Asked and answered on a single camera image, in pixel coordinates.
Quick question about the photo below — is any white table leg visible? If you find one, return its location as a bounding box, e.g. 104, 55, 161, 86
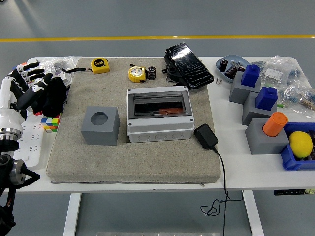
63, 193, 82, 236
242, 191, 264, 236

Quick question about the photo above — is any small white breaker module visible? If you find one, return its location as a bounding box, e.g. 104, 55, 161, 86
55, 70, 74, 86

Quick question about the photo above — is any small dark metal component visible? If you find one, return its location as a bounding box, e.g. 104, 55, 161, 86
231, 60, 246, 72

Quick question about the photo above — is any blue-grey dish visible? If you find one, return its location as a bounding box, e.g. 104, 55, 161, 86
216, 54, 249, 84

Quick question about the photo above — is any grey holder block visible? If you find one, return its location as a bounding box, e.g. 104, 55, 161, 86
245, 118, 290, 155
242, 91, 279, 126
228, 70, 262, 104

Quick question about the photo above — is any square yellow tape measure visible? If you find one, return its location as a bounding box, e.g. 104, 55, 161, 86
61, 58, 111, 75

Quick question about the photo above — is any round yellow tape measure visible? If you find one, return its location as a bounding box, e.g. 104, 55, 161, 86
128, 65, 148, 83

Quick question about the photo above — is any blue square block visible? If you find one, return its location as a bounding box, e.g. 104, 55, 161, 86
255, 86, 278, 111
240, 64, 261, 87

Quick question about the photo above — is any black adapter cord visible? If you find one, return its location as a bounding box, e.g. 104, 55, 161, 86
200, 146, 244, 236

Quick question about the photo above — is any blue plastic bin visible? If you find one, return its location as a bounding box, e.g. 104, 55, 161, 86
280, 122, 315, 171

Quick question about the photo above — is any black power adapter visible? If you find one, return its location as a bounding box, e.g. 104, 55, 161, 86
193, 123, 219, 150

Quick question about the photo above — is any white power strip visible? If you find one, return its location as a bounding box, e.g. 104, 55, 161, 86
13, 113, 46, 169

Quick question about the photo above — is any colourful puzzle cube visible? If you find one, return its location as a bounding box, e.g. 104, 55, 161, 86
40, 115, 61, 133

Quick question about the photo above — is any yellow lemon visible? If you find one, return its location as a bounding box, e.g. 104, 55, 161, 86
288, 131, 313, 159

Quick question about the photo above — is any grey-brown mat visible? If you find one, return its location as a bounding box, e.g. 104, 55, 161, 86
46, 57, 221, 184

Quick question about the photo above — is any grey electrical box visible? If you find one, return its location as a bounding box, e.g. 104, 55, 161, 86
126, 86, 195, 143

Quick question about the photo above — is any black table control panel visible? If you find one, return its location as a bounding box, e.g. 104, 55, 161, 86
274, 188, 315, 196

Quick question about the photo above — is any clear bag of parts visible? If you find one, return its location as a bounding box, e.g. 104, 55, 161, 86
253, 55, 303, 86
278, 82, 315, 118
39, 55, 82, 74

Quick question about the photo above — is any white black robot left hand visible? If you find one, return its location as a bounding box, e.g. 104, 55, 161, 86
0, 61, 54, 130

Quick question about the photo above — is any grey block with round hole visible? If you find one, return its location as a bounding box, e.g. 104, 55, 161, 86
81, 106, 121, 146

